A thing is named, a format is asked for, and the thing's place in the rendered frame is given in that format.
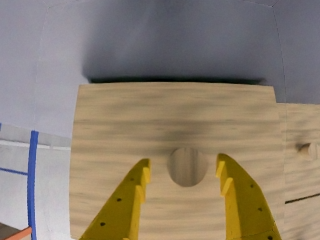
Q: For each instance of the wooden chest of drawers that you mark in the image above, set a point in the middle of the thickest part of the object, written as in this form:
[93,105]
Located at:
[311,198]

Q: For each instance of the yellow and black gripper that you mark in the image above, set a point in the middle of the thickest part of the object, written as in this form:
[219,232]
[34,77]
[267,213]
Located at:
[248,216]

